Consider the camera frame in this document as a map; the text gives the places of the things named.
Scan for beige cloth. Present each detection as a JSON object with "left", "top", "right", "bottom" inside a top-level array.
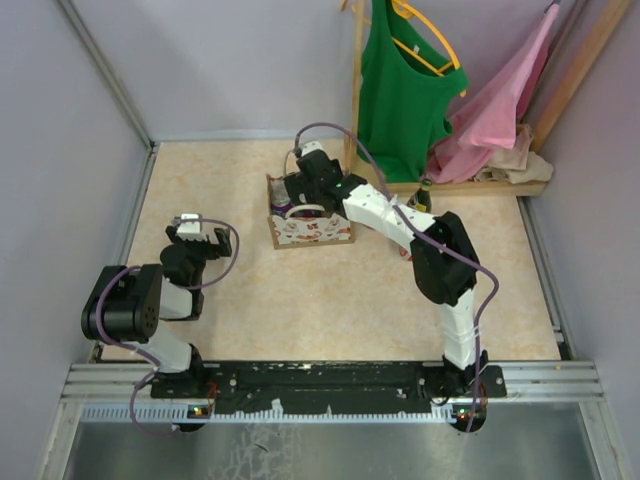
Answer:
[{"left": 473, "top": 124, "right": 554, "bottom": 184}]

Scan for yellow clothes hanger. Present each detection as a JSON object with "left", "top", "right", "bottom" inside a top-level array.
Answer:
[{"left": 360, "top": 1, "right": 469, "bottom": 106}]

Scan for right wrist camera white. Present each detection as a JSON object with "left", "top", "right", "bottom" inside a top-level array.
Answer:
[{"left": 294, "top": 141, "right": 324, "bottom": 158}]

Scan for green glass bottle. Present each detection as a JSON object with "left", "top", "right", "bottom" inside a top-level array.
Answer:
[{"left": 407, "top": 178, "right": 432, "bottom": 213}]

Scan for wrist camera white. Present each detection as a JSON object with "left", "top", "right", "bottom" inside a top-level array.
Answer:
[
  {"left": 172, "top": 213, "right": 206, "bottom": 241},
  {"left": 294, "top": 141, "right": 324, "bottom": 158}
]

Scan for green tank top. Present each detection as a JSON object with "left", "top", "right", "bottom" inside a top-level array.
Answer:
[{"left": 357, "top": 0, "right": 470, "bottom": 184}]

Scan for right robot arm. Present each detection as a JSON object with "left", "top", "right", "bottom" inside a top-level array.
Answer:
[{"left": 284, "top": 147, "right": 486, "bottom": 397}]

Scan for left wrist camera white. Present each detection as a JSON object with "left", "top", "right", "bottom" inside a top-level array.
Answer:
[{"left": 172, "top": 213, "right": 206, "bottom": 241}]

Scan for purple soda can left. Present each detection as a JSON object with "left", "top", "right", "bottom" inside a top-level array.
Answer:
[{"left": 271, "top": 179, "right": 292, "bottom": 217}]

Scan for red cola can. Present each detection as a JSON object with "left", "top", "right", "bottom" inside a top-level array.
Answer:
[{"left": 399, "top": 247, "right": 412, "bottom": 261}]

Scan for pink shirt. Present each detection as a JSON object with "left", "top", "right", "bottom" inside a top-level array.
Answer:
[{"left": 426, "top": 1, "right": 560, "bottom": 184}]

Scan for aluminium rail frame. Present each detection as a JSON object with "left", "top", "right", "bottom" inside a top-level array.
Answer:
[{"left": 62, "top": 361, "right": 604, "bottom": 402}]

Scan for canvas tote bag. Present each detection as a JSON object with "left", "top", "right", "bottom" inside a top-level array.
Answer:
[{"left": 266, "top": 175, "right": 355, "bottom": 250}]

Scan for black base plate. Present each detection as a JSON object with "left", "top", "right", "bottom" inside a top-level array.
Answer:
[{"left": 151, "top": 361, "right": 506, "bottom": 414}]

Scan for wooden clothes rack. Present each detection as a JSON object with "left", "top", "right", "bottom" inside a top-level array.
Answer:
[{"left": 340, "top": 1, "right": 639, "bottom": 197}]

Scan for white cable duct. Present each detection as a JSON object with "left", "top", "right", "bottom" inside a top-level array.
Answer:
[{"left": 79, "top": 403, "right": 489, "bottom": 425}]

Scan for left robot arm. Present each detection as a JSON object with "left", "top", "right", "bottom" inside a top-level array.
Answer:
[{"left": 80, "top": 214, "right": 239, "bottom": 398}]

